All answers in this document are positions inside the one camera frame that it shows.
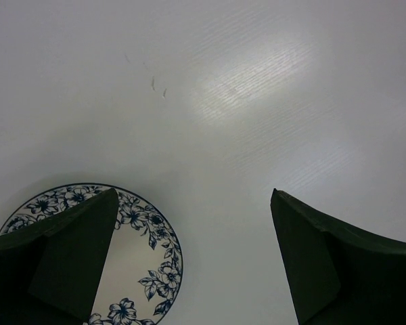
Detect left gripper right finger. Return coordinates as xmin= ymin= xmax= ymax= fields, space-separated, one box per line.
xmin=271 ymin=190 xmax=406 ymax=324

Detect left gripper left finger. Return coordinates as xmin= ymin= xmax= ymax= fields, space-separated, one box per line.
xmin=0 ymin=189 xmax=118 ymax=324

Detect blue floral white plate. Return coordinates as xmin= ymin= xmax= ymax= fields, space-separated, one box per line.
xmin=0 ymin=183 xmax=183 ymax=324

